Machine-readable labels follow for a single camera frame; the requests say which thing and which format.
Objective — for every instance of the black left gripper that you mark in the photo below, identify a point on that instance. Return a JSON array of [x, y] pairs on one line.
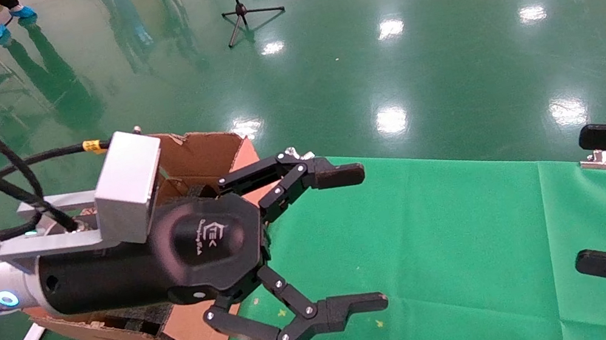
[[129, 273]]

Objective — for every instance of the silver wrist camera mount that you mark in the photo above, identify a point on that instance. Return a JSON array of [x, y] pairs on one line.
[[130, 183]]

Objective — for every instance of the silver binder clip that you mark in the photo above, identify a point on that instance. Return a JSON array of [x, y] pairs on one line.
[[292, 152], [602, 162]]

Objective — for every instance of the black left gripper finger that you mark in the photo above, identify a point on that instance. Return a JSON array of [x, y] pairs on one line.
[[336, 176], [333, 314]]

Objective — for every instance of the small yellow star sticker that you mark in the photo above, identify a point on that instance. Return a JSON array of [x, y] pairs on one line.
[[378, 323], [282, 312]]

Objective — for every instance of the green table cloth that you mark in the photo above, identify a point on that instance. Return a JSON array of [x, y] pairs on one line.
[[478, 257]]

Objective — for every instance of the black tripod stand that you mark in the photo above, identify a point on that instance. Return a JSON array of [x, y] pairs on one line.
[[240, 9]]

